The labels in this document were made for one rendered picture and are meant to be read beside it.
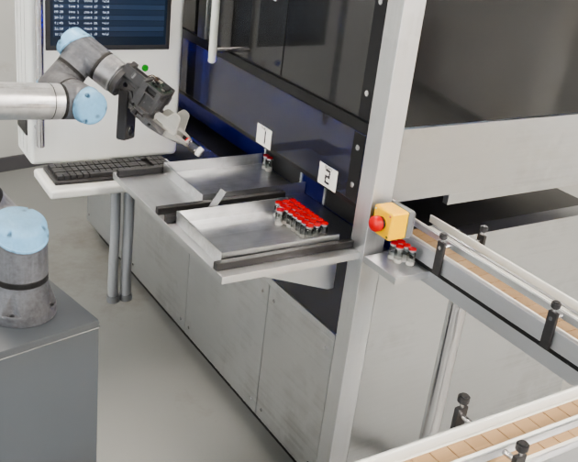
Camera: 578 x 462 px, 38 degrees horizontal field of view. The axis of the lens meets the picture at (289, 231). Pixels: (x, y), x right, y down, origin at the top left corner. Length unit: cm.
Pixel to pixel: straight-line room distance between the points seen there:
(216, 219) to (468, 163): 69
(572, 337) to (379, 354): 68
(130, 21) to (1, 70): 213
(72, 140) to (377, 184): 112
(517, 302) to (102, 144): 149
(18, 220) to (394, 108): 89
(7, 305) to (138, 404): 118
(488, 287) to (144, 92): 89
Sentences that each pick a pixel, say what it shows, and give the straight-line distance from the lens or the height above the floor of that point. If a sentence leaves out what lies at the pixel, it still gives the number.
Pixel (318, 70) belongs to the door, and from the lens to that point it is 224.
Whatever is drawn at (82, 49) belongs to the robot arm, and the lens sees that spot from 193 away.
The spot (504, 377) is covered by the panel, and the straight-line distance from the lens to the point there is 283.
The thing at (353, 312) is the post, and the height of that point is 71.
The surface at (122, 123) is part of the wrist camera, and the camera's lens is 192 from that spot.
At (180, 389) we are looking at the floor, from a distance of 307.
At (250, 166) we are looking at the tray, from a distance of 263.
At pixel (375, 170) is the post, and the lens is 205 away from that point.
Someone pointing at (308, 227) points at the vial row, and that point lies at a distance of 213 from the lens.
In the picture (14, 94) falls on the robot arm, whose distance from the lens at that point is 174.
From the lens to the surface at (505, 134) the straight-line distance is 231.
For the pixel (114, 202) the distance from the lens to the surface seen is 302.
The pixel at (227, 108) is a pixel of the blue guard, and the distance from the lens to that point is 268.
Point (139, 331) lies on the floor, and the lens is 338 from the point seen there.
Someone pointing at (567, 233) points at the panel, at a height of 82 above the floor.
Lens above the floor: 179
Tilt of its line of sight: 24 degrees down
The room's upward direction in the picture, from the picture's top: 7 degrees clockwise
